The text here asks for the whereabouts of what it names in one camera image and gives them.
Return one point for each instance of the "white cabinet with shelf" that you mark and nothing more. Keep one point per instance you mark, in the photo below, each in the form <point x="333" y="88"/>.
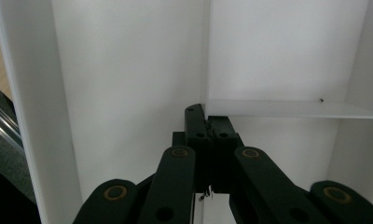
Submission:
<point x="128" y="77"/>

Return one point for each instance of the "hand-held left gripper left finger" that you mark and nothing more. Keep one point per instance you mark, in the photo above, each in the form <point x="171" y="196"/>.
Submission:
<point x="198" y="140"/>

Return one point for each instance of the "aluminium floor rail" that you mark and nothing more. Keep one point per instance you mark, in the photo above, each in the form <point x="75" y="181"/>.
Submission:
<point x="4" y="130"/>

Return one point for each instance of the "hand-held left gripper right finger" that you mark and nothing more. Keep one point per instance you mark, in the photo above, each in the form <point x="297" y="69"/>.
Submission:
<point x="223" y="143"/>

